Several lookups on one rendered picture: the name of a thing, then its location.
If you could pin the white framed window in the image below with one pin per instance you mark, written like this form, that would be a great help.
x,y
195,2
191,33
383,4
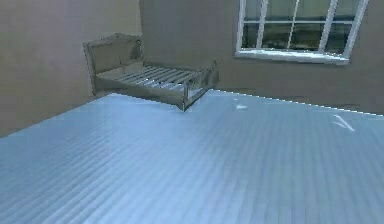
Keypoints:
x,y
293,56

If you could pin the olive slatted bed frame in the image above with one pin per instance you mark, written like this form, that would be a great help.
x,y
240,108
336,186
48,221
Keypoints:
x,y
113,56

